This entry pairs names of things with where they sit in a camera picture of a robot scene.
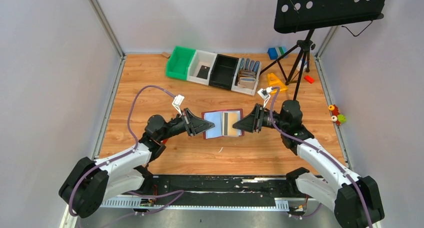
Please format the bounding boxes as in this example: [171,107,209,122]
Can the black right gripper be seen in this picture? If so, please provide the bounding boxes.
[232,103,288,133]

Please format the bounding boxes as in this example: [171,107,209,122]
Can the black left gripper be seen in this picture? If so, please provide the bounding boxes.
[158,108,215,142]

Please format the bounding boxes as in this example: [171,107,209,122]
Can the gold credit card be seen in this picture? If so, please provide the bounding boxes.
[221,110,242,137]

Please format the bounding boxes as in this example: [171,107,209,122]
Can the red leather card holder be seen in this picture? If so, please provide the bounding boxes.
[202,109,245,139]

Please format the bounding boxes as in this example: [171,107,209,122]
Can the black credit card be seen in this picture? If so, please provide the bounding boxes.
[196,65,210,80]

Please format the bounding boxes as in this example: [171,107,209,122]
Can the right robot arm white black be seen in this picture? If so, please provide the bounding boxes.
[233,100,385,227]

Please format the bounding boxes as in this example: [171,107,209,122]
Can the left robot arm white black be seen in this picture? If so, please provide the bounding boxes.
[58,108,215,218]

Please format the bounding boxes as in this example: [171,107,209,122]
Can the white bin with tools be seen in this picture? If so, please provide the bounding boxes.
[230,57,262,96]

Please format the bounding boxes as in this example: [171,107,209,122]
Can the yellow triangular toy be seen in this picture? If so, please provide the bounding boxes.
[266,73,288,92]

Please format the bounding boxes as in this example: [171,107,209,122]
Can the black plastic bin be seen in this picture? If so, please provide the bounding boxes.
[208,54,239,90]

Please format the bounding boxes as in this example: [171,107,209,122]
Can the green plastic bin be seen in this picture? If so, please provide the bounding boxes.
[165,46,196,80]

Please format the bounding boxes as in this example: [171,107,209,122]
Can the white plastic bin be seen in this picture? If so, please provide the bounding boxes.
[187,50,217,85]

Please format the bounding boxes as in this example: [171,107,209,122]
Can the blue green block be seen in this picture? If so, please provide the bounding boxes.
[267,46,287,60]

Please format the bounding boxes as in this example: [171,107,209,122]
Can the small red block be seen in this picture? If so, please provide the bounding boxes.
[304,75,315,84]

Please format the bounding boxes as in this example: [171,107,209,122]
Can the colourful toy car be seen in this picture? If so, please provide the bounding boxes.
[328,104,347,126]

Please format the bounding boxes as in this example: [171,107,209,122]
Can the black music stand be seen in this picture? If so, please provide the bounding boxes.
[272,0,385,100]

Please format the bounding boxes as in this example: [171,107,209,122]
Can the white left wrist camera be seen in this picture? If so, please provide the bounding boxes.
[172,94,185,115]

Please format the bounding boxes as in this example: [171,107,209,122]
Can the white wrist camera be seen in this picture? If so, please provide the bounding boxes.
[257,87,273,108]
[172,94,185,115]

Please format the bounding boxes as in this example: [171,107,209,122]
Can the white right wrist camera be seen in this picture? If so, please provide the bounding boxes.
[257,87,273,108]

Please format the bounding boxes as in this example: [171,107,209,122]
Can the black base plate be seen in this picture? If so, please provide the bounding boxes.
[134,174,308,199]

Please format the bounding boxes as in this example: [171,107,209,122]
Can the aluminium frame rail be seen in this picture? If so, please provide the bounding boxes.
[59,174,382,228]

